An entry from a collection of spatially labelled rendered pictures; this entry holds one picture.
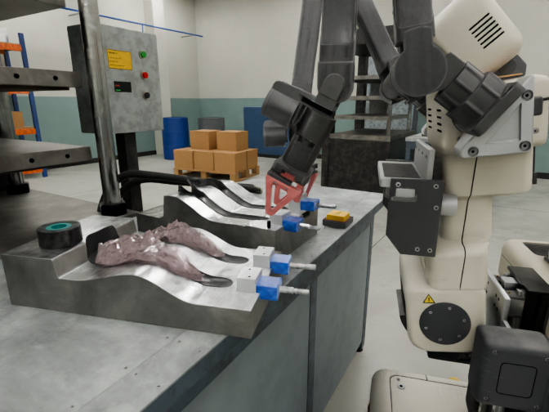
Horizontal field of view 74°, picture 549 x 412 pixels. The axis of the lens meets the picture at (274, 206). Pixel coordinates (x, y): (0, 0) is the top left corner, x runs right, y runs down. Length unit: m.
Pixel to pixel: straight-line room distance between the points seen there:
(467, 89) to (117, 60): 1.31
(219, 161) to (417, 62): 5.29
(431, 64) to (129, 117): 1.28
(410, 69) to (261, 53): 8.44
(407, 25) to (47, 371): 0.75
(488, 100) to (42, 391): 0.76
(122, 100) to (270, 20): 7.51
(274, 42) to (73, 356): 8.41
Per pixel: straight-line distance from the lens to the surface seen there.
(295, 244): 1.00
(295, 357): 1.15
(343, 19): 0.65
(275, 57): 8.78
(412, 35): 0.62
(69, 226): 0.86
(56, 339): 0.76
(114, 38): 1.65
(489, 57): 0.80
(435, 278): 0.86
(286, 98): 0.66
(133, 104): 1.67
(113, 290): 0.74
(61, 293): 0.82
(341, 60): 0.64
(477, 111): 0.64
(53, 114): 8.02
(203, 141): 6.17
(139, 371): 0.64
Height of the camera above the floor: 1.19
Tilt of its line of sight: 16 degrees down
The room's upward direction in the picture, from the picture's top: straight up
